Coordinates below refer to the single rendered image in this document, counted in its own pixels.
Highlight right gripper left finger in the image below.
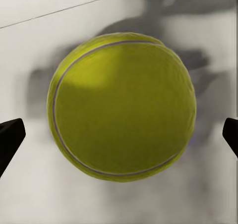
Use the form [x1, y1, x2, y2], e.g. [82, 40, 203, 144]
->
[0, 118, 26, 177]

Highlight tennis ball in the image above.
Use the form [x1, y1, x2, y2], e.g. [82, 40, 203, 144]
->
[47, 32, 197, 183]

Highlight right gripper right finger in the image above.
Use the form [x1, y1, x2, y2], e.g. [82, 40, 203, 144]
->
[222, 118, 238, 157]

